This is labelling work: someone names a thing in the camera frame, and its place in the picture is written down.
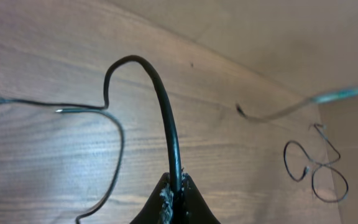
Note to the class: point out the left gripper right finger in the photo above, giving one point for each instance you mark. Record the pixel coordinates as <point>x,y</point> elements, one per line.
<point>194,209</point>

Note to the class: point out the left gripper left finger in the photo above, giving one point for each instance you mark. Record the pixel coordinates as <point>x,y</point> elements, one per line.
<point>158,209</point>

